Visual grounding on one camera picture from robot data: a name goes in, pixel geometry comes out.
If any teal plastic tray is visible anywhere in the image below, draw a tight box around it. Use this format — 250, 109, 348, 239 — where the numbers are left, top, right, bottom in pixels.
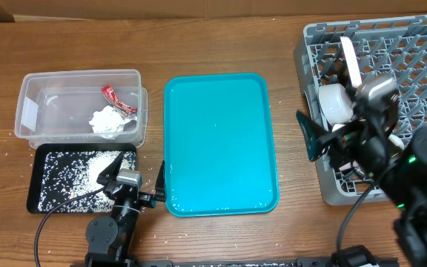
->
164, 73, 279, 217

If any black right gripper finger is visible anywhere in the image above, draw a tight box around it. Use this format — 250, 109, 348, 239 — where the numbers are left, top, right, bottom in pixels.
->
296, 111, 328, 162
379, 94, 399, 136

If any white bowl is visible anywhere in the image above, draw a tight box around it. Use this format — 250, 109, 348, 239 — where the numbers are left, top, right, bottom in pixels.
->
331, 123, 359, 172

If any white cup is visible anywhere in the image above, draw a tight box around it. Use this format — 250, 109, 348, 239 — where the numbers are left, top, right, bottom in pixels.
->
388, 134, 405, 150

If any grey bowl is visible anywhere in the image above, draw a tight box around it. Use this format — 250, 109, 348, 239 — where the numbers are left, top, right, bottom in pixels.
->
318, 84, 354, 125

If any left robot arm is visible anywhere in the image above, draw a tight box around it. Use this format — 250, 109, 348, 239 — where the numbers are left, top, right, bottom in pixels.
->
85, 153, 166, 266

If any clear plastic bin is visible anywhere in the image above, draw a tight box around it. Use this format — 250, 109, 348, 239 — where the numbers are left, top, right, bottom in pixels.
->
14, 69, 148, 148

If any white tissue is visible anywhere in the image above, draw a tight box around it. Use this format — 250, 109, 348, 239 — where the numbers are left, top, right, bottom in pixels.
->
89, 105, 137, 139

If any red snack wrapper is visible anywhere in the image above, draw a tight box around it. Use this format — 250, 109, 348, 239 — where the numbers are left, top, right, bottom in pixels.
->
101, 85, 138, 117

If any grey dish rack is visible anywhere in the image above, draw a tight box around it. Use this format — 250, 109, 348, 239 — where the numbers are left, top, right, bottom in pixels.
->
293, 13, 427, 207

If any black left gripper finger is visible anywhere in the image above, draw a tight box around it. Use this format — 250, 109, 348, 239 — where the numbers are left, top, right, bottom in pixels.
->
155, 161, 166, 202
96, 152, 124, 185

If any large white plate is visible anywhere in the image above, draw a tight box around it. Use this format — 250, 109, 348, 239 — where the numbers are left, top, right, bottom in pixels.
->
340, 36, 363, 88

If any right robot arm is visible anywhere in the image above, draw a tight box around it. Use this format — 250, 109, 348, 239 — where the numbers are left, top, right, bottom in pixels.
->
296, 94, 427, 266

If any black tray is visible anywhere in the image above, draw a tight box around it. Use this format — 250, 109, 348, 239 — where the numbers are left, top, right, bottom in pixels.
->
26, 143, 137, 214

